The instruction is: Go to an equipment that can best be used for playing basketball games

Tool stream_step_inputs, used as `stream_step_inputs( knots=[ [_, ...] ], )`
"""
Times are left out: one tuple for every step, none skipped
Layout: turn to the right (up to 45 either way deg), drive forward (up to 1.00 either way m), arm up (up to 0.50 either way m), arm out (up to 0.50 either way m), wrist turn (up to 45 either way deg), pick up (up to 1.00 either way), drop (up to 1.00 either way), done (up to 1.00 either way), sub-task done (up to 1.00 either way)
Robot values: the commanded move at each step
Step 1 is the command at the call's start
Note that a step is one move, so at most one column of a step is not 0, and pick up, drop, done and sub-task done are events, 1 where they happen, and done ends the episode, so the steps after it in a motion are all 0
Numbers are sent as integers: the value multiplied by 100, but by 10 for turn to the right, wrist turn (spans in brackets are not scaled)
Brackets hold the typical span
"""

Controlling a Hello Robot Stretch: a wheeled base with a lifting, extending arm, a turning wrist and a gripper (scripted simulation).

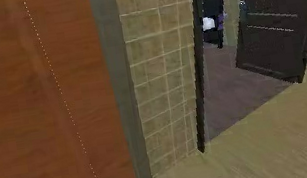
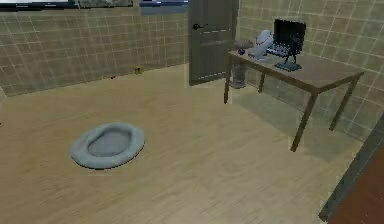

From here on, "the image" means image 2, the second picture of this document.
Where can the grey bin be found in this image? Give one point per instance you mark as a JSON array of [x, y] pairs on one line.
[[238, 76]]

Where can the small yellow box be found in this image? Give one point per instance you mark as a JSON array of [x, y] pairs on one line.
[[138, 69]]

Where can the grey-brown room door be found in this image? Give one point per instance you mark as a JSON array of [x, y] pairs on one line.
[[210, 40]]

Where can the small blue ball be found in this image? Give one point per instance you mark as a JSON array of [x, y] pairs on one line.
[[241, 51]]

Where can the grey round pet bed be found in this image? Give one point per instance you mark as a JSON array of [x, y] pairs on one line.
[[107, 145]]

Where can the blue framed picture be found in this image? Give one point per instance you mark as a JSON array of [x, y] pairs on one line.
[[163, 6]]

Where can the black figurine on base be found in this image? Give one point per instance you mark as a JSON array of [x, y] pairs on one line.
[[290, 55]]

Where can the brown wooden table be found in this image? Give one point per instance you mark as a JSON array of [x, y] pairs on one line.
[[320, 75]]

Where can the dark red-brown cupboard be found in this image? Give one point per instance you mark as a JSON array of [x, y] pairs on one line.
[[361, 186]]

